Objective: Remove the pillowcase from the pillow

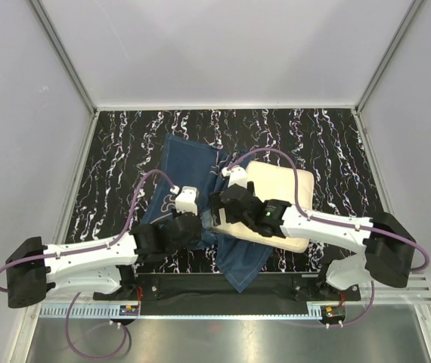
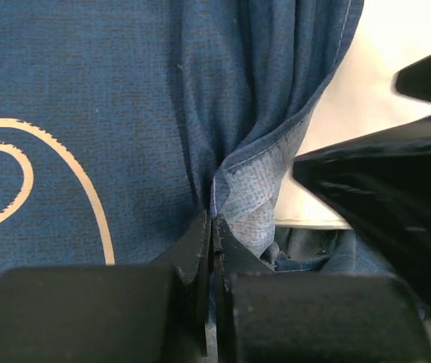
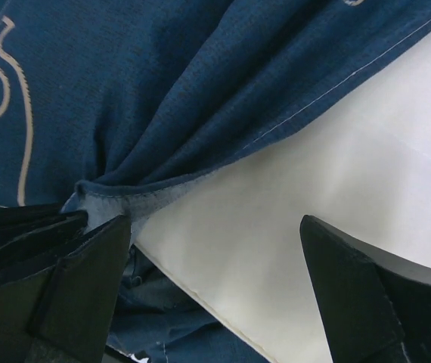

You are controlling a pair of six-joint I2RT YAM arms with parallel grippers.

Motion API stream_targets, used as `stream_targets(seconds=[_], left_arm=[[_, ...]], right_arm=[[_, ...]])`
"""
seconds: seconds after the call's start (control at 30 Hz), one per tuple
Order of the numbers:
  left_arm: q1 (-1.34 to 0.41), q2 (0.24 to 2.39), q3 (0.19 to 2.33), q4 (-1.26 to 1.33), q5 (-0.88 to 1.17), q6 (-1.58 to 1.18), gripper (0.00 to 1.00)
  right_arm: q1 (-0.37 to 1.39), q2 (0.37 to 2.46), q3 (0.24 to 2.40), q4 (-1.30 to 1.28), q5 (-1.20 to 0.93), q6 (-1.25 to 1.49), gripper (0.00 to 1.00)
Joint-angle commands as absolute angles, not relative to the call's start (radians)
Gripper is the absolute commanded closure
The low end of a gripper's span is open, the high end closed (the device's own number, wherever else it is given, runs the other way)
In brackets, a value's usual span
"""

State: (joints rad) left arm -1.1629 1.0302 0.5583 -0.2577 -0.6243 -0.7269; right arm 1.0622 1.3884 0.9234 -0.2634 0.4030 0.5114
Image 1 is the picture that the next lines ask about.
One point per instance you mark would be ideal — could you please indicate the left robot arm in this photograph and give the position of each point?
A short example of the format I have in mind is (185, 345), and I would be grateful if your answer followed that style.
(35, 271)

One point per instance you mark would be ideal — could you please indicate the aluminium frame rail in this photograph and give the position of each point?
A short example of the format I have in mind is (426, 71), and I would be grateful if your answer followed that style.
(415, 294)

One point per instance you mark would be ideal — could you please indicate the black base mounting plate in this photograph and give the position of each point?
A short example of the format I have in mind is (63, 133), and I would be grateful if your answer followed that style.
(211, 294)

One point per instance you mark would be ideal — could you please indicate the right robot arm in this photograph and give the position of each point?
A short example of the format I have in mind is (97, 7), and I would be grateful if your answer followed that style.
(382, 249)

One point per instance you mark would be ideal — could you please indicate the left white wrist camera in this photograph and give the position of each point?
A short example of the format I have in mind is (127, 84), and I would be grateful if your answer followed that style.
(186, 199)

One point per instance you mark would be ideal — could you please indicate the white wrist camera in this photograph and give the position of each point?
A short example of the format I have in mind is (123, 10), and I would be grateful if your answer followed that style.
(186, 199)
(237, 175)

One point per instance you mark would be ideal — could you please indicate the cream pillow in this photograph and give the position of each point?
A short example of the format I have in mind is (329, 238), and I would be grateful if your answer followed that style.
(278, 188)

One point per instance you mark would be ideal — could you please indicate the black marble pattern mat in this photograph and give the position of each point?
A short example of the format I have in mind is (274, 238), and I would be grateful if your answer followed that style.
(126, 144)

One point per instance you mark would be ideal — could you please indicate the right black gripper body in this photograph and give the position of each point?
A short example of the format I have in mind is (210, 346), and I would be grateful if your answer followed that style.
(216, 205)

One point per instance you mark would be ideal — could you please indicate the blue embroidered pillowcase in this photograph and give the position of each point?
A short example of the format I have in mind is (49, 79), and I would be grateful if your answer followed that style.
(189, 163)

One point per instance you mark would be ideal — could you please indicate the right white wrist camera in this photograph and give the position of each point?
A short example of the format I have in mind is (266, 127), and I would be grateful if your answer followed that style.
(237, 175)

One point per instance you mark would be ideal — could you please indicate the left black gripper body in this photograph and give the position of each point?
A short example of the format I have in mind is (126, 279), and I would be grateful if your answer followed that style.
(175, 213)

